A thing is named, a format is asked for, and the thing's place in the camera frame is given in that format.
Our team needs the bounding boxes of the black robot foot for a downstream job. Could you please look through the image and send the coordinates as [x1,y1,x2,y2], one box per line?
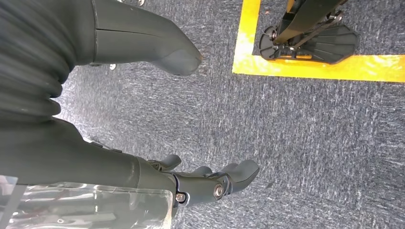
[258,24,361,65]

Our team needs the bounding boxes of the clear plastic guard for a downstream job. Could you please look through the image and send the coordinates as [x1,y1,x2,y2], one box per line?
[0,175,174,229]

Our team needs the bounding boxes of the yellow floor tape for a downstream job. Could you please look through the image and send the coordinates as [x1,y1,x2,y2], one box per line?
[232,0,405,83]

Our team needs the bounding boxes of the black robot leg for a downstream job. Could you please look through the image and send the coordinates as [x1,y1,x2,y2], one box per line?
[272,0,349,45]

